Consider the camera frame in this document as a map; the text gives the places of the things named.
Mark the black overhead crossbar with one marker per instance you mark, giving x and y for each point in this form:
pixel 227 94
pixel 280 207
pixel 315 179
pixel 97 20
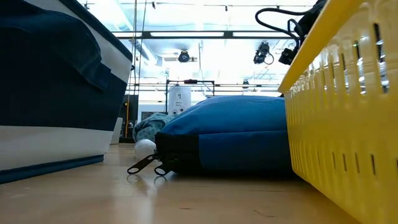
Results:
pixel 227 34

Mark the navy white fabric bin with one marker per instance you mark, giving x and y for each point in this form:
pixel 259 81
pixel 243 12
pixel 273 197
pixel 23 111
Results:
pixel 46 93

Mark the round black overhead camera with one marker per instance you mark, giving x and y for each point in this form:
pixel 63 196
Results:
pixel 183 57

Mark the blue zip pouch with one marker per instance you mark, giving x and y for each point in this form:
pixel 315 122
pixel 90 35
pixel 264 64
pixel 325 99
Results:
pixel 233 140

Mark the white plastic bin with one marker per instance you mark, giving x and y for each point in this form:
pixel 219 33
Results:
pixel 117 132

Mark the white pillar with sign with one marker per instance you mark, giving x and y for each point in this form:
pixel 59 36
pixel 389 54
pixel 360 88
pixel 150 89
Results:
pixel 179 99

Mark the white ball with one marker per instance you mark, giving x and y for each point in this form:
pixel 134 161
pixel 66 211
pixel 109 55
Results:
pixel 143 149

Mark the black cabinet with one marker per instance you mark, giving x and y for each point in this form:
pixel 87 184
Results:
pixel 132 109

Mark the blue patterned hospital gown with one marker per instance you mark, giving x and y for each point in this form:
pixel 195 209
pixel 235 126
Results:
pixel 149 127

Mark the black metal frame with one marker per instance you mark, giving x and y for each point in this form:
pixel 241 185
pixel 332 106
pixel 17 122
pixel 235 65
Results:
pixel 189 81

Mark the yellow slotted plastic basket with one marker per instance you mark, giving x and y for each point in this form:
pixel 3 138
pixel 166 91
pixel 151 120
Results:
pixel 342 140

